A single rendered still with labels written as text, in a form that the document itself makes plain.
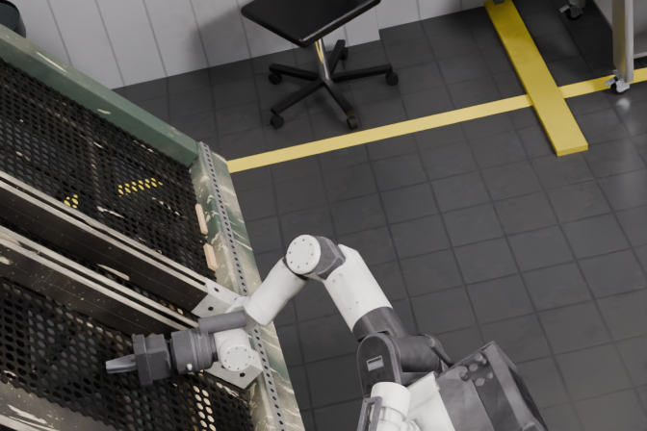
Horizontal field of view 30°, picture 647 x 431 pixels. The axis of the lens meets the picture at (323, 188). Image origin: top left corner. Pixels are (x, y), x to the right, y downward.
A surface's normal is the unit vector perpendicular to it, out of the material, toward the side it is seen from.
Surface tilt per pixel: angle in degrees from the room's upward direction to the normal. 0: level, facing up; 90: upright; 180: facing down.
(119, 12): 90
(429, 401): 23
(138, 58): 90
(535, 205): 0
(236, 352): 79
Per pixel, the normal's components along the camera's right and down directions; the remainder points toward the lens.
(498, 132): -0.17, -0.76
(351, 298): -0.57, -0.26
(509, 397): -0.57, -0.56
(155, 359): 0.23, 0.59
